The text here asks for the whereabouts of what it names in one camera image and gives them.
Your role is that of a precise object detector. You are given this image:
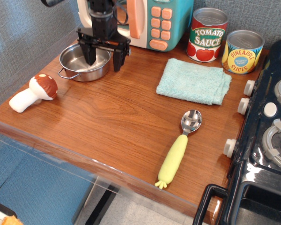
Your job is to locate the light blue cloth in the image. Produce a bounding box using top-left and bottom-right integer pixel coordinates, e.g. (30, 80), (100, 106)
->
(156, 58), (232, 105)

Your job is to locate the orange object at corner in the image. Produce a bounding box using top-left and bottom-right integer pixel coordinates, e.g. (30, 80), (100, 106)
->
(0, 203), (23, 225)

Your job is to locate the plush mushroom toy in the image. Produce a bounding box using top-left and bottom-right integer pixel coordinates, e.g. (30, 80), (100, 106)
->
(9, 74), (58, 113)

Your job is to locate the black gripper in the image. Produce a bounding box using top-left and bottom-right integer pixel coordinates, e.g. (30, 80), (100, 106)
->
(76, 15), (131, 72)

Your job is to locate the black braided cable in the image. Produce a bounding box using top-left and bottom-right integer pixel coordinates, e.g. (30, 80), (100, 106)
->
(41, 0), (68, 7)

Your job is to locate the yellow handled spoon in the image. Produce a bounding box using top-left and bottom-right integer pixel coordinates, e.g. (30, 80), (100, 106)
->
(154, 110), (202, 189)

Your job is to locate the tomato sauce can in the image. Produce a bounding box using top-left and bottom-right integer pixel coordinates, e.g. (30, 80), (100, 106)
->
(186, 7), (229, 62)

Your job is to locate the pineapple slices can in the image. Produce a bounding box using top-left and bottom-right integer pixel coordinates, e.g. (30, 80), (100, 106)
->
(222, 30), (265, 75)

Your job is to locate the stainless steel pot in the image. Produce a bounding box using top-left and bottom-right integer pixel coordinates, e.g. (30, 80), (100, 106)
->
(58, 44), (111, 82)

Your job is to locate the toy microwave oven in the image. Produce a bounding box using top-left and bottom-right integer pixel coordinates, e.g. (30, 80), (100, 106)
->
(76, 0), (194, 53)

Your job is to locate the black toy stove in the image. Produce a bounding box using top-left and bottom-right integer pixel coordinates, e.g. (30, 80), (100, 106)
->
(193, 40), (281, 225)

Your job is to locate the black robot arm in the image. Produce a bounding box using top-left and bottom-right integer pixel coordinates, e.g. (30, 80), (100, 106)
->
(76, 0), (131, 72)

